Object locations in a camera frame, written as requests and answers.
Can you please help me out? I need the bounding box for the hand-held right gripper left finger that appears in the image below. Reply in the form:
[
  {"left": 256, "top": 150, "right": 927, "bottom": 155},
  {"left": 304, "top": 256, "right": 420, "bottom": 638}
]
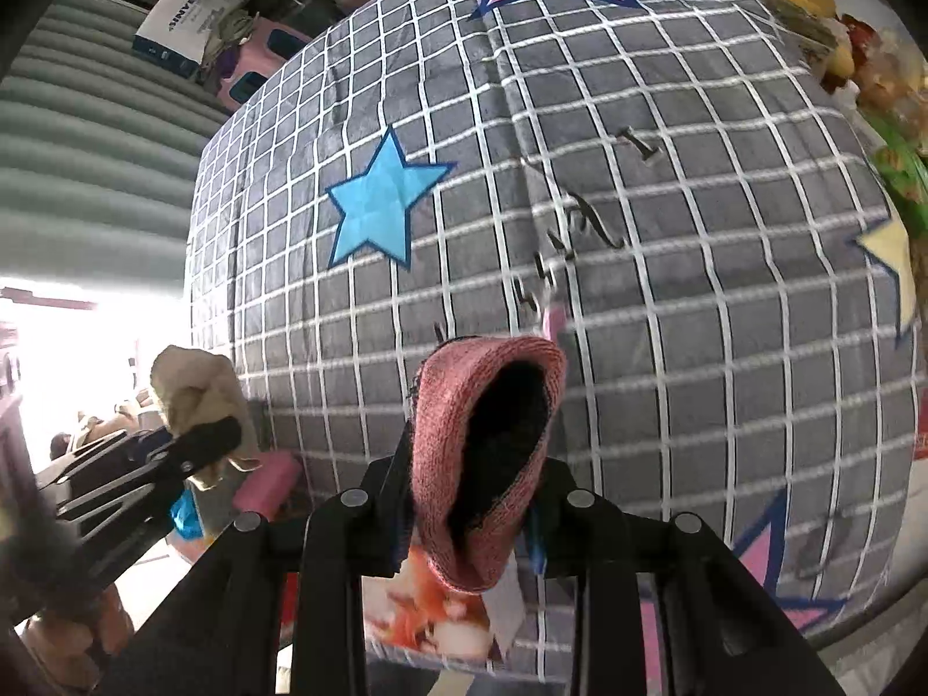
[{"left": 94, "top": 449, "right": 419, "bottom": 696}]

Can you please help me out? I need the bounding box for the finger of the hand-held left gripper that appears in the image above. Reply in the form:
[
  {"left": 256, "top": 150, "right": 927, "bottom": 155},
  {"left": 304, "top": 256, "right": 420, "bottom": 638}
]
[
  {"left": 35, "top": 429, "right": 175, "bottom": 492},
  {"left": 54, "top": 416, "right": 245, "bottom": 545}
]

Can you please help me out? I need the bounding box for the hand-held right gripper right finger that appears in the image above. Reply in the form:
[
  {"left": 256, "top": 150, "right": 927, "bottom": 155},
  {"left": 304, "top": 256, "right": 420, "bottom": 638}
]
[{"left": 523, "top": 458, "right": 849, "bottom": 696}]

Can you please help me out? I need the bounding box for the beige fluffy cloth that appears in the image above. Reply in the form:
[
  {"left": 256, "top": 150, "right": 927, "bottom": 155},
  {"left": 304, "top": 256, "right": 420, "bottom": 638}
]
[{"left": 148, "top": 344, "right": 263, "bottom": 492}]

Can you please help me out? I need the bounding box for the pink knitted sock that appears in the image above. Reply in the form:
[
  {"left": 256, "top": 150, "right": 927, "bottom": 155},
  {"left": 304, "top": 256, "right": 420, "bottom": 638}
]
[
  {"left": 232, "top": 449, "right": 302, "bottom": 519},
  {"left": 409, "top": 335, "right": 568, "bottom": 593}
]

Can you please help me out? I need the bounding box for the person's left hand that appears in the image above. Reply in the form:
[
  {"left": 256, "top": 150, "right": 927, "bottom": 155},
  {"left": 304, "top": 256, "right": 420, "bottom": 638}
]
[{"left": 25, "top": 583, "right": 137, "bottom": 693}]

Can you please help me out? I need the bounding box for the blue fluffy sock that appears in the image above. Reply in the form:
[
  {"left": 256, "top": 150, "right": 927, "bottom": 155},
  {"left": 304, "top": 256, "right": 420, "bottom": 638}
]
[{"left": 169, "top": 489, "right": 209, "bottom": 542}]

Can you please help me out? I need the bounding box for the white orange printed cloth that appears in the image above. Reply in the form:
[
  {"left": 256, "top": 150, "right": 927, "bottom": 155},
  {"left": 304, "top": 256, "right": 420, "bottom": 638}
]
[{"left": 362, "top": 543, "right": 524, "bottom": 666}]

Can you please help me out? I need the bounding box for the grey checked star blanket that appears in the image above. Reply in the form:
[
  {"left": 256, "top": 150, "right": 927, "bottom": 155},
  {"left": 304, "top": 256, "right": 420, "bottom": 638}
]
[{"left": 184, "top": 0, "right": 928, "bottom": 686}]

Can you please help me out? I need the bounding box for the pink plastic stool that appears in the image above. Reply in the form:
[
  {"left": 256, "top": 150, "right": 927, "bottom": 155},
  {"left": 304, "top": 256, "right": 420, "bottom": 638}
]
[{"left": 210, "top": 18, "right": 314, "bottom": 111}]

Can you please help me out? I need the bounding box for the white blue cardboard box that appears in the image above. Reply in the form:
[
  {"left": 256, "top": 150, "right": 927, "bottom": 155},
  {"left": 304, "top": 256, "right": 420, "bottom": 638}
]
[{"left": 132, "top": 0, "right": 242, "bottom": 81}]

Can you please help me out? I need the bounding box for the colourful printed cloth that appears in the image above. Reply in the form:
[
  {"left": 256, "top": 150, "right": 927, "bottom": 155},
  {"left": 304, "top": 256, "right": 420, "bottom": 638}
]
[{"left": 819, "top": 7, "right": 928, "bottom": 222}]

